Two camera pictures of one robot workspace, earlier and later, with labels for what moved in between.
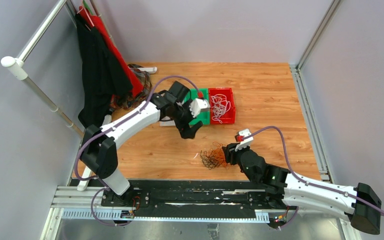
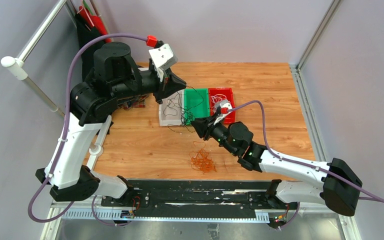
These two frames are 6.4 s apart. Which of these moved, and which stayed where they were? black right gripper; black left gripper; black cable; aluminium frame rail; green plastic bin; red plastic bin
Moved: black right gripper; black left gripper; black cable
Stayed: green plastic bin; red plastic bin; aluminium frame rail
